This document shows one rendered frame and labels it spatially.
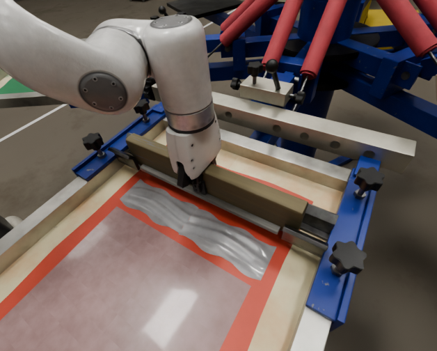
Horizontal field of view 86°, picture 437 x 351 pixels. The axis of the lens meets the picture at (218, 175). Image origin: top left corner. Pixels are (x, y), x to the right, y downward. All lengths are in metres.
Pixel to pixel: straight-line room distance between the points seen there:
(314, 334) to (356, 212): 0.22
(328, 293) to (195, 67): 0.36
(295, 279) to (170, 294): 0.21
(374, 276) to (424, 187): 0.81
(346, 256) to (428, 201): 1.72
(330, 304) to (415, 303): 1.26
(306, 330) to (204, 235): 0.23
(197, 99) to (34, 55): 0.17
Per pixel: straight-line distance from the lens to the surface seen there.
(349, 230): 0.47
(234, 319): 0.44
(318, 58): 0.79
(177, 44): 0.30
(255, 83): 0.66
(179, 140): 0.36
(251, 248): 0.47
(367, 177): 0.47
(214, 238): 0.48
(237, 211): 0.46
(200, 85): 0.33
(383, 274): 1.65
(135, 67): 0.29
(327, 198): 0.56
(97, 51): 0.28
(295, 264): 0.47
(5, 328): 0.59
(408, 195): 2.04
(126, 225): 0.55
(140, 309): 0.47
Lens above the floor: 1.38
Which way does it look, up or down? 48 degrees down
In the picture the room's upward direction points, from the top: 8 degrees counter-clockwise
